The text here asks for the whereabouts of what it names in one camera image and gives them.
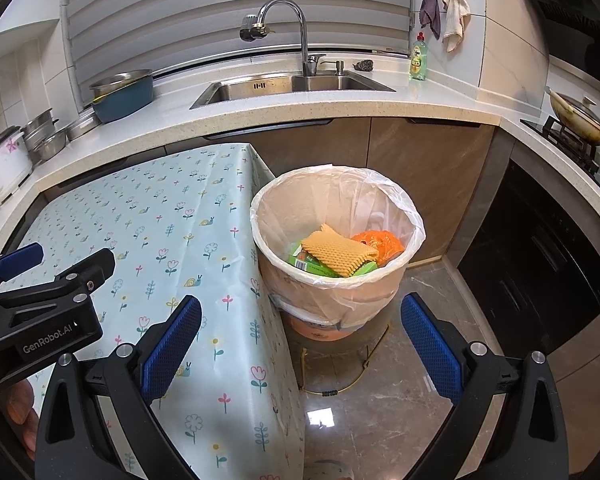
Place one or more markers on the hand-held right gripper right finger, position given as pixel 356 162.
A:
pixel 430 345

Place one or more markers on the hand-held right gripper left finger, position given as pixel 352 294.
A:
pixel 172 345

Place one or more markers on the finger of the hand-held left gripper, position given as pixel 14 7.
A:
pixel 90 270
pixel 17 260

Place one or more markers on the peach plastic trash bin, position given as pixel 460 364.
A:
pixel 330 332

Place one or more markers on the orange crinkled wrapper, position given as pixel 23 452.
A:
pixel 387 245

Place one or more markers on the yellow foam fruit net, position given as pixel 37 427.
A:
pixel 337 252

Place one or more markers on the green packet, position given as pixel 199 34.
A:
pixel 305 260

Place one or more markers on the translucent white bin liner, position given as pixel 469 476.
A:
pixel 300 195

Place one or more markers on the person's left hand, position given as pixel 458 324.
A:
pixel 27 410

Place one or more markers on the white rice cooker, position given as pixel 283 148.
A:
pixel 5 170

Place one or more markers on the floral print tablecloth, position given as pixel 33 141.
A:
pixel 180 240

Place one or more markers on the steel bowl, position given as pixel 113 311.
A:
pixel 52 147

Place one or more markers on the black built-in oven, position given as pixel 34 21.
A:
pixel 530 260

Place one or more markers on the stacked steel pots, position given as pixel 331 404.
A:
pixel 40 130

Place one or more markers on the steel lidded pan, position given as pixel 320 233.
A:
pixel 82 127

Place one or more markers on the blue basin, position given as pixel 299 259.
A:
pixel 125 102

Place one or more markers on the wooden base cabinet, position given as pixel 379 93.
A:
pixel 430 170

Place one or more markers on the steel basin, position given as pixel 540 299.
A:
pixel 120 80

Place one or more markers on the black gas stove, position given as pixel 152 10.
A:
pixel 555 130

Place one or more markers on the stainless steel sink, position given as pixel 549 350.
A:
pixel 260 87

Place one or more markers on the wok with glass lid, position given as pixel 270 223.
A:
pixel 580 120

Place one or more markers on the green dish soap bottle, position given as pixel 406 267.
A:
pixel 418 62

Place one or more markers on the grey window blind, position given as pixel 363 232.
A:
pixel 205 10

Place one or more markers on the dark scrubber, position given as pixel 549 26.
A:
pixel 364 66

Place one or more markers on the soap dispenser pump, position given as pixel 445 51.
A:
pixel 339 69

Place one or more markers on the chrome faucet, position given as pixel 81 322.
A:
pixel 304 40

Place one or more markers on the beige cloth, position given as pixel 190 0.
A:
pixel 455 20

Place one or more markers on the purple cloth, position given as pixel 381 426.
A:
pixel 430 10

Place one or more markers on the black range hood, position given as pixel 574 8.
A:
pixel 575 35

